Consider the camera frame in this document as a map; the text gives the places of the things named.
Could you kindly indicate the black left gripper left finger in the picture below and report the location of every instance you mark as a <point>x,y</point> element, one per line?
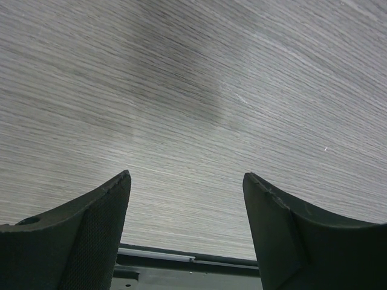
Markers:
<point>73,246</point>

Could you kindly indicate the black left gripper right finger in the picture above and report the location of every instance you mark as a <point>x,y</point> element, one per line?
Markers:
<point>301,246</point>

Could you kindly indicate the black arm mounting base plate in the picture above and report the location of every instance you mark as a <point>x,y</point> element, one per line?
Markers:
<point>141,267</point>

